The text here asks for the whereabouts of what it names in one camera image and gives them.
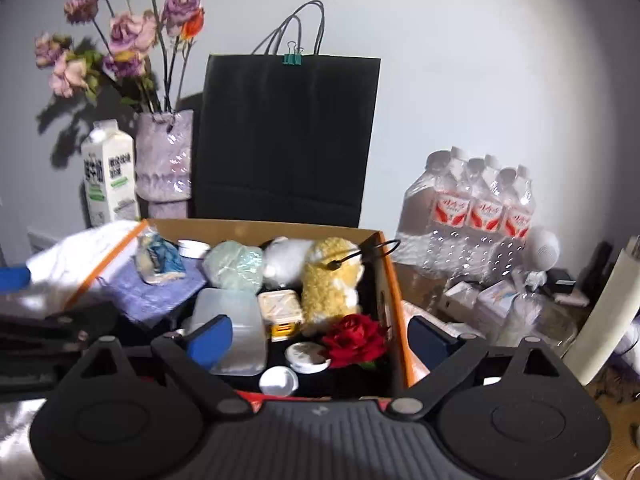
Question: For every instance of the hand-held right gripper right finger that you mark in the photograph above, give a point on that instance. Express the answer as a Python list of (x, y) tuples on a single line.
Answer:
[(427, 342)]

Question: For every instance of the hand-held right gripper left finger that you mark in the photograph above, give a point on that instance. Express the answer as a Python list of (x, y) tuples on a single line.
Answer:
[(210, 341)]

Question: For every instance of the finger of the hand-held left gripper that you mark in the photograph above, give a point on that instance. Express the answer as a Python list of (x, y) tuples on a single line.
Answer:
[(55, 327)]

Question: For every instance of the white plastic bottle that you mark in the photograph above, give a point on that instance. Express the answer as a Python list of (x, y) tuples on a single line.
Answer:
[(245, 335)]

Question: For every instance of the red artificial rose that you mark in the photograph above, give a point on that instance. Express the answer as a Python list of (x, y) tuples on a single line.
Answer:
[(357, 342)]

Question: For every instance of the purple cloth pouch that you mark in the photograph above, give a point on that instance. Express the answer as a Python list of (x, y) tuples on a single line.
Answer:
[(150, 300)]

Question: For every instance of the small cream box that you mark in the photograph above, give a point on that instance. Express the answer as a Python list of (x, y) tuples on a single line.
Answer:
[(280, 312)]

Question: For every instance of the green bundle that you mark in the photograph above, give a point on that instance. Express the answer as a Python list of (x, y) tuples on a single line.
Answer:
[(235, 266)]

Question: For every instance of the white bottle cap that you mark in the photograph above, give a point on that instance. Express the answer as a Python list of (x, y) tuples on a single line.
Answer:
[(278, 382)]

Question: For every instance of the small white jar lid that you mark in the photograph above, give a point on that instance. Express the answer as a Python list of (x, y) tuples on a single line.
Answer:
[(193, 249)]

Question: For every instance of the crinkled printed snack packet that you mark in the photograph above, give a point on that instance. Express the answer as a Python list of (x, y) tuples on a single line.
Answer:
[(160, 259)]

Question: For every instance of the white round lid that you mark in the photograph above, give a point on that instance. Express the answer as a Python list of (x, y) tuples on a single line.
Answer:
[(306, 358)]

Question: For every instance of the yellow plush toy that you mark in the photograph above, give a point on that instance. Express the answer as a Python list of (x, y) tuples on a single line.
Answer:
[(330, 285)]

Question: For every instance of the orange cardboard box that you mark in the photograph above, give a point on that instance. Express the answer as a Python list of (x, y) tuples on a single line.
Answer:
[(280, 227)]

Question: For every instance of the wooden desktop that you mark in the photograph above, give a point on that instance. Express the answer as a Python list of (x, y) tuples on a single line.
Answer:
[(425, 290)]

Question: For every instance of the white charger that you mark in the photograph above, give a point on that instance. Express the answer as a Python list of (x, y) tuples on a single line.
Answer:
[(460, 299)]

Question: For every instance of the blue object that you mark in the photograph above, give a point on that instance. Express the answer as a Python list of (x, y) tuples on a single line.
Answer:
[(12, 278)]

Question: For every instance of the white towel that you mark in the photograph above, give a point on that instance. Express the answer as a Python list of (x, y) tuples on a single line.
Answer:
[(70, 260)]

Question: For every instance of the clear plastic cup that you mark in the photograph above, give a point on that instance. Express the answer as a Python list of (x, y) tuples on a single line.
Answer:
[(542, 322)]

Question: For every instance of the pack of water bottles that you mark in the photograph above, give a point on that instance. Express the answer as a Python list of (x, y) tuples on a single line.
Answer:
[(465, 215)]

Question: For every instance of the white round device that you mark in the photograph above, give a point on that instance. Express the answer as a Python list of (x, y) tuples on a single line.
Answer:
[(542, 250)]

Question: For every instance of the small black box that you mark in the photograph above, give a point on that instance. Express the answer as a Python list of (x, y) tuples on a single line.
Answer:
[(561, 276)]

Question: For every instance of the white milk carton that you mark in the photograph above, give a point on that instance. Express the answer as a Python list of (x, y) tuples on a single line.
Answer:
[(107, 180)]

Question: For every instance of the white thermos bottle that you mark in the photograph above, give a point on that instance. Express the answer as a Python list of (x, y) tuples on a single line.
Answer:
[(607, 315)]

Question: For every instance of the purple glass vase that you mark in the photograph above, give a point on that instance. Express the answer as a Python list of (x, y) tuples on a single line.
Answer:
[(165, 160)]

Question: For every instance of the black paper bag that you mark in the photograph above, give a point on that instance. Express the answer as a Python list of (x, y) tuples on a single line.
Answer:
[(285, 140)]

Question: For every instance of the green binder clip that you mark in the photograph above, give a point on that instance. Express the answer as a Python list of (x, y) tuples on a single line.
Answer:
[(292, 57)]

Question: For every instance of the dried purple flowers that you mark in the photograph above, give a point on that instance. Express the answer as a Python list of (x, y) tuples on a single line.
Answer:
[(125, 35)]

